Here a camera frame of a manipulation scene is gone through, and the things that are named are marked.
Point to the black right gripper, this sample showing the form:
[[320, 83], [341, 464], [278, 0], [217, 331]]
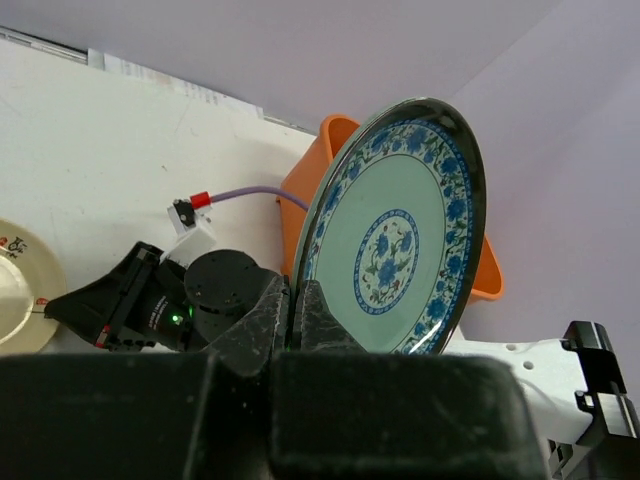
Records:
[[222, 293]]

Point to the beige patterned round plate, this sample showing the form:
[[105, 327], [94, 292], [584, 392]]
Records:
[[31, 276]]

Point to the blue floral round plate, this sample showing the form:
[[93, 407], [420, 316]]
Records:
[[394, 232]]

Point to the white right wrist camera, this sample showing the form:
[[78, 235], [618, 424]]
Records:
[[194, 231]]

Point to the aluminium table edge rail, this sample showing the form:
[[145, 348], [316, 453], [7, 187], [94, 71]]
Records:
[[45, 46]]

